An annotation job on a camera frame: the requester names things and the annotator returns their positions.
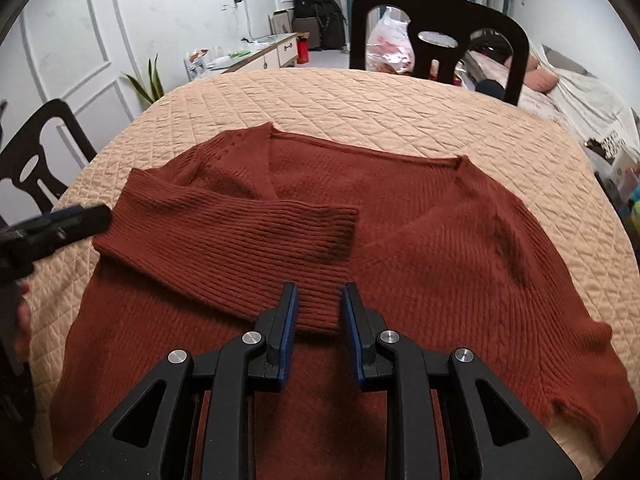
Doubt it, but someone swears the green potted plant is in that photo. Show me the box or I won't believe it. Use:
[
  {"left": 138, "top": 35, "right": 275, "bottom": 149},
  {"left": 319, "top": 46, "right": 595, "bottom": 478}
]
[{"left": 122, "top": 55, "right": 166, "bottom": 108}]

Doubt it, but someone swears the rust knit sweater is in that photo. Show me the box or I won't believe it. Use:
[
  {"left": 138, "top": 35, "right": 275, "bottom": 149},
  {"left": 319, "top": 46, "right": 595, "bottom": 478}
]
[{"left": 50, "top": 124, "right": 632, "bottom": 480}]

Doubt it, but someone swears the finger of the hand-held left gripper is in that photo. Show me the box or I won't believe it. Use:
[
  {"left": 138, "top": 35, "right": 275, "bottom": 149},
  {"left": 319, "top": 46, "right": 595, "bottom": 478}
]
[
  {"left": 31, "top": 206, "right": 86, "bottom": 231},
  {"left": 27, "top": 203, "right": 112, "bottom": 263}
]

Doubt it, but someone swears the white red plastic bag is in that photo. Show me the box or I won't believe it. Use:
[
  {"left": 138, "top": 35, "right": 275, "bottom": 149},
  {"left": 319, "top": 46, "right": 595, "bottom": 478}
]
[{"left": 365, "top": 6, "right": 417, "bottom": 77}]

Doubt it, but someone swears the black wooden chair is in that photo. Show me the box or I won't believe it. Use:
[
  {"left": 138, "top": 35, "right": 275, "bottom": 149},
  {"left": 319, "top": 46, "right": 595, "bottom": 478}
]
[
  {"left": 0, "top": 99, "right": 98, "bottom": 228},
  {"left": 348, "top": 0, "right": 531, "bottom": 107}
]

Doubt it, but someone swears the white low cabinet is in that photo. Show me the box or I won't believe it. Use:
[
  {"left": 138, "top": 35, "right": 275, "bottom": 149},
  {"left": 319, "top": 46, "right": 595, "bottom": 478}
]
[{"left": 187, "top": 32, "right": 299, "bottom": 81}]

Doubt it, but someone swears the pink pillow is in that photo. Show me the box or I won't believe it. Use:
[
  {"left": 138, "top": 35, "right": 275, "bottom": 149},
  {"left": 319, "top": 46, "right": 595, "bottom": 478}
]
[
  {"left": 504, "top": 52, "right": 541, "bottom": 73},
  {"left": 517, "top": 66, "right": 558, "bottom": 93}
]

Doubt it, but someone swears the printed cardboard box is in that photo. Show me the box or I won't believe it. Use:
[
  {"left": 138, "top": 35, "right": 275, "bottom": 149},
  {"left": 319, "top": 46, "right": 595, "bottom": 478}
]
[{"left": 585, "top": 130, "right": 640, "bottom": 201}]

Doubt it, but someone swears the peach quilted blanket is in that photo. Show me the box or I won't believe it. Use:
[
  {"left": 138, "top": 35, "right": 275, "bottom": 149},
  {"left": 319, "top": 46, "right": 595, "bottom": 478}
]
[{"left": 27, "top": 67, "right": 640, "bottom": 480}]

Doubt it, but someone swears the dark blue round object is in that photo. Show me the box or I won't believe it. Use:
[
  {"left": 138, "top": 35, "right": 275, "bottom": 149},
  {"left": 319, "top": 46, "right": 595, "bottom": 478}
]
[{"left": 475, "top": 79, "right": 506, "bottom": 102}]

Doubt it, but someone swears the black travel bag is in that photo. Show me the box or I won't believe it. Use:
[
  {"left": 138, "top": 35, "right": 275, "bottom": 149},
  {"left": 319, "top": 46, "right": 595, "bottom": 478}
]
[{"left": 312, "top": 0, "right": 347, "bottom": 51}]

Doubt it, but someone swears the person's left hand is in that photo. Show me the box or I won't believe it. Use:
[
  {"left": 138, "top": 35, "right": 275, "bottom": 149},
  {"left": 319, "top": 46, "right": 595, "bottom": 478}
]
[{"left": 15, "top": 280, "right": 32, "bottom": 357}]

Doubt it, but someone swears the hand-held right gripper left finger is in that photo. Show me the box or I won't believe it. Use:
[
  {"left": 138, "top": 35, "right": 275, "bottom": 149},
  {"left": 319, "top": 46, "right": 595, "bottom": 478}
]
[{"left": 57, "top": 281, "right": 301, "bottom": 480}]

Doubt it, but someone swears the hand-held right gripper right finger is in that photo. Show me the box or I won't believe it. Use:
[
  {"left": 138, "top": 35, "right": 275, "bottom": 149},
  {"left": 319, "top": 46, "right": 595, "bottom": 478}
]
[{"left": 341, "top": 281, "right": 583, "bottom": 480}]

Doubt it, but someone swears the sofa with white cover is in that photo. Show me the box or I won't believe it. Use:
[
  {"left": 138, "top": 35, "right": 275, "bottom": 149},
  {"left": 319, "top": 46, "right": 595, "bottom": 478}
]
[{"left": 517, "top": 40, "right": 640, "bottom": 146}]

